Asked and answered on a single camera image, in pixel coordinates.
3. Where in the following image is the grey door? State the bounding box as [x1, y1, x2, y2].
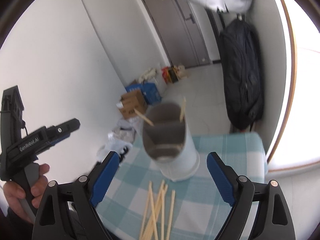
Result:
[142, 0, 210, 68]

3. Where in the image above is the blue cardboard box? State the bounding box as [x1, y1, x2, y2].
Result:
[125, 82, 162, 105]

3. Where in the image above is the wooden chopstick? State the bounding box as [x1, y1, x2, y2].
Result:
[179, 97, 187, 122]
[161, 184, 168, 240]
[143, 180, 165, 239]
[134, 109, 155, 127]
[139, 181, 152, 240]
[166, 190, 176, 240]

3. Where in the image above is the teal checkered tablecloth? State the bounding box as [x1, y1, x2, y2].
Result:
[97, 132, 267, 239]

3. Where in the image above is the person left hand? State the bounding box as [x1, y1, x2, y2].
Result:
[3, 164, 50, 224]

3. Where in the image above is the black backpack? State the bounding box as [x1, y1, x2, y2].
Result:
[220, 18, 264, 130]

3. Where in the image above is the brown cardboard box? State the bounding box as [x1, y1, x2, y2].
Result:
[117, 90, 148, 119]

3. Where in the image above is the white plastic bag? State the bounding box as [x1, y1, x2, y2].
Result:
[97, 119, 136, 163]

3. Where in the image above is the white utensil holder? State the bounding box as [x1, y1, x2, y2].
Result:
[142, 101, 200, 182]

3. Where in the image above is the yellow black shopping bag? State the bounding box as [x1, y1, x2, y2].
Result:
[161, 66, 178, 83]

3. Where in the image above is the beige folded cloth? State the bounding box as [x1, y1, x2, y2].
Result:
[138, 68, 157, 83]

